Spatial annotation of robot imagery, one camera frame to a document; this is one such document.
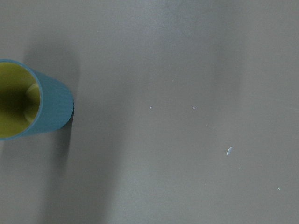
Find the blue ribbed cup yellow inside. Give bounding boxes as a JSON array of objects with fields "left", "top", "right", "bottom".
[{"left": 0, "top": 59, "right": 74, "bottom": 141}]

